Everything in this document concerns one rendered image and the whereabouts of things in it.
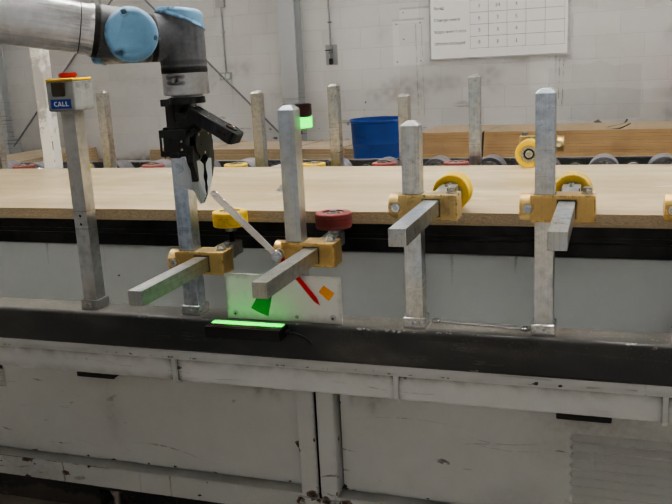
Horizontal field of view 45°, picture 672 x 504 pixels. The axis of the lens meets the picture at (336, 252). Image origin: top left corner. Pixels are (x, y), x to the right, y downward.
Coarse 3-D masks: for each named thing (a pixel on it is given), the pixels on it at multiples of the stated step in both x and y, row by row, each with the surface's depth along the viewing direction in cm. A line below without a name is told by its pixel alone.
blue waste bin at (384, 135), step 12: (360, 120) 767; (372, 120) 772; (384, 120) 720; (396, 120) 724; (360, 132) 731; (372, 132) 725; (384, 132) 724; (396, 132) 728; (360, 144) 735; (372, 144) 728; (384, 144) 727; (396, 144) 731; (360, 156) 740; (372, 156) 732; (384, 156) 730; (396, 156) 734
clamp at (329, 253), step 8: (280, 240) 169; (304, 240) 168; (312, 240) 167; (320, 240) 167; (336, 240) 166; (280, 248) 168; (288, 248) 167; (296, 248) 166; (320, 248) 165; (328, 248) 164; (336, 248) 165; (288, 256) 167; (320, 256) 165; (328, 256) 164; (336, 256) 165; (320, 264) 165; (328, 264) 165; (336, 264) 165
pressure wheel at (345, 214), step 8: (320, 216) 175; (328, 216) 174; (336, 216) 174; (344, 216) 175; (320, 224) 176; (328, 224) 175; (336, 224) 175; (344, 224) 175; (328, 232) 179; (336, 232) 178
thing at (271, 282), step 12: (300, 252) 162; (312, 252) 162; (288, 264) 153; (300, 264) 156; (312, 264) 162; (264, 276) 145; (276, 276) 145; (288, 276) 150; (252, 288) 142; (264, 288) 141; (276, 288) 145
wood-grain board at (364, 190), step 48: (0, 192) 239; (48, 192) 234; (96, 192) 229; (144, 192) 225; (240, 192) 216; (336, 192) 208; (384, 192) 204; (480, 192) 197; (528, 192) 194; (624, 192) 187
